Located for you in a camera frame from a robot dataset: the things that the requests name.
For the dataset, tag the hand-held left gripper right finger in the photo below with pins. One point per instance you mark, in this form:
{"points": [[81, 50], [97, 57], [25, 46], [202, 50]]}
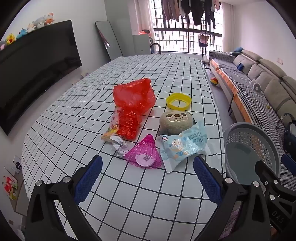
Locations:
{"points": [[207, 179]]}

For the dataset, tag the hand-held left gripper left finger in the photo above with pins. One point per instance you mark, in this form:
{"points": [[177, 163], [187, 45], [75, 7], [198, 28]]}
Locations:
{"points": [[89, 178]]}

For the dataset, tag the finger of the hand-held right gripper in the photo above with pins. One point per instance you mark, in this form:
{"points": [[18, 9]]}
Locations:
{"points": [[289, 162], [267, 175]]}

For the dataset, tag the grey perforated plastic basket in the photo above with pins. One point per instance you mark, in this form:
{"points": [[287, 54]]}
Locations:
{"points": [[247, 148]]}

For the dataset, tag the light blue wipes packet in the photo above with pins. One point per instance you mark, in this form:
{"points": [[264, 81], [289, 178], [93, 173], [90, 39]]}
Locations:
{"points": [[182, 146]]}

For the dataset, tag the white paper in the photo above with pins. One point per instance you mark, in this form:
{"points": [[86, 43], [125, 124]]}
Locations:
{"points": [[120, 146]]}

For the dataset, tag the pink plastic mesh shuttlecock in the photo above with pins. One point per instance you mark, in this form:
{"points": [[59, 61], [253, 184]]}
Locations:
{"points": [[144, 151]]}

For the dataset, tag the pink cartoon snack packet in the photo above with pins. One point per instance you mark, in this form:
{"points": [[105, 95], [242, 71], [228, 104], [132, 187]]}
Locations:
{"points": [[113, 125]]}

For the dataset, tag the beige round plush toy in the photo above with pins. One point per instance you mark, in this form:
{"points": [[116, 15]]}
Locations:
{"points": [[175, 120]]}

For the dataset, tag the houndstooth sofa cover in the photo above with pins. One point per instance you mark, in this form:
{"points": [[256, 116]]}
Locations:
{"points": [[245, 92]]}

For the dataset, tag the checkered tablecloth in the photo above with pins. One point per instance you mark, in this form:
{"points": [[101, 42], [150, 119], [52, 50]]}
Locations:
{"points": [[92, 92]]}

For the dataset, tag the grey sofa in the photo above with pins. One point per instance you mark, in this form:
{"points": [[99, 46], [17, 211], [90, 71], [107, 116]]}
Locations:
{"points": [[270, 76]]}

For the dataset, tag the red plastic bag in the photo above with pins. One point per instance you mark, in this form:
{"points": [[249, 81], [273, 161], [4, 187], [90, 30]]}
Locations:
{"points": [[134, 99]]}

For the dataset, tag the red and yellow ball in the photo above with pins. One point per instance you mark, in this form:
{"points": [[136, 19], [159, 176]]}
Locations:
{"points": [[214, 81]]}

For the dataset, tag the large black television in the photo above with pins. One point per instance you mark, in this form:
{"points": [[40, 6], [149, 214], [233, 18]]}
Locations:
{"points": [[34, 69]]}

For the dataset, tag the blue cloth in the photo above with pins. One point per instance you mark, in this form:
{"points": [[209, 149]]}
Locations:
{"points": [[238, 49]]}

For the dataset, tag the black standing clothes rack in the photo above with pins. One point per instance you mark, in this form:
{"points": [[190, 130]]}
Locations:
{"points": [[203, 41]]}

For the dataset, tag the leaning floor mirror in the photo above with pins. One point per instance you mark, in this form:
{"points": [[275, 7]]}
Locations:
{"points": [[108, 39]]}

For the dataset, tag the black window grille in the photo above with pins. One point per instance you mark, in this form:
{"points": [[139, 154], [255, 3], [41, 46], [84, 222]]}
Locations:
{"points": [[185, 39]]}

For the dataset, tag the grey-green cabinet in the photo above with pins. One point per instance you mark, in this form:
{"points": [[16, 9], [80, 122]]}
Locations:
{"points": [[141, 44]]}

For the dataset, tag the white curtain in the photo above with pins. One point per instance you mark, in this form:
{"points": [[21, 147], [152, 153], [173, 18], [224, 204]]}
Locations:
{"points": [[227, 25]]}

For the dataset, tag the orange object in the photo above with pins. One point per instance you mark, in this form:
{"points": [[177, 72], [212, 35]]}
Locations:
{"points": [[143, 32]]}

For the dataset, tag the row of small plush toys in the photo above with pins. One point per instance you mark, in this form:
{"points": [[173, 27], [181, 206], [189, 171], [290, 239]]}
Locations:
{"points": [[41, 23]]}

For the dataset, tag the row of hanging clothes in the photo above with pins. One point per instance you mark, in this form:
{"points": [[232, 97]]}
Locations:
{"points": [[192, 9]]}

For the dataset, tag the wall hooks with stickers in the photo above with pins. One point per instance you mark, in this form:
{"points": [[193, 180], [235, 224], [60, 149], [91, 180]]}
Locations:
{"points": [[10, 178]]}

